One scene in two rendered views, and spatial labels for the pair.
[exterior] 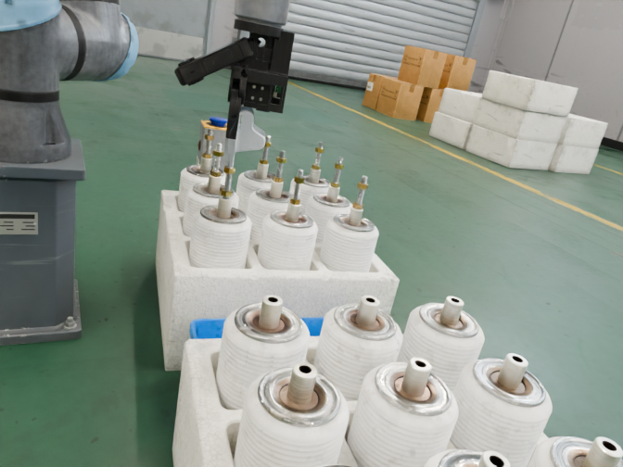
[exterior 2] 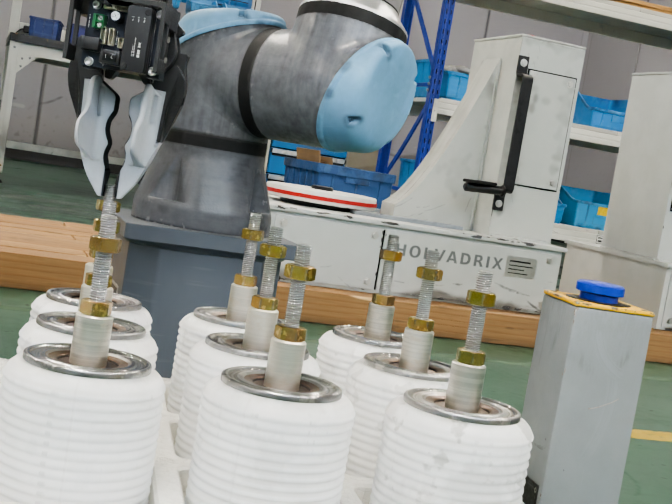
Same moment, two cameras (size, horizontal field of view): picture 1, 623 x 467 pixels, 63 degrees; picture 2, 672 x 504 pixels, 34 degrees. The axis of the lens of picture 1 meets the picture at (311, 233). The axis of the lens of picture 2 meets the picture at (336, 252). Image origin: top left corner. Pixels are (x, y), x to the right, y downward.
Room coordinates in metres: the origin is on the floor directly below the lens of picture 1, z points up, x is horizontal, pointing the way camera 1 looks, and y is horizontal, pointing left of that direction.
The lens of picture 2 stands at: (1.11, -0.69, 0.39)
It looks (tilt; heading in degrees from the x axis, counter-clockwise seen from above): 5 degrees down; 100
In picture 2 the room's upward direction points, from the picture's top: 9 degrees clockwise
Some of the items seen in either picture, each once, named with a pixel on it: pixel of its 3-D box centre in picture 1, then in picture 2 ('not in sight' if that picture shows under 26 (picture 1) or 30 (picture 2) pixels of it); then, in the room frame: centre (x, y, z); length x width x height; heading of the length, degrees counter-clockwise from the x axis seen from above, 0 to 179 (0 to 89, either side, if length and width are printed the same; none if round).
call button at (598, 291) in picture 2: (218, 122); (599, 294); (1.17, 0.26, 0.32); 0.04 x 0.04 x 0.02
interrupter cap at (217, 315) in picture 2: (213, 191); (239, 320); (0.88, 0.19, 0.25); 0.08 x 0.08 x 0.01
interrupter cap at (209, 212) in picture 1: (223, 215); (94, 300); (0.77, 0.15, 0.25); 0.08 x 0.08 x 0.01
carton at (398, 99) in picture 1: (399, 98); not in sight; (4.69, -0.53, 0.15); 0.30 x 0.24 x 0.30; 28
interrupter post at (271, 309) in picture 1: (270, 312); not in sight; (0.48, 0.03, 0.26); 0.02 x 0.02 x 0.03
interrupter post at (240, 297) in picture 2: (214, 183); (241, 304); (0.88, 0.19, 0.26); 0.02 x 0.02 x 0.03
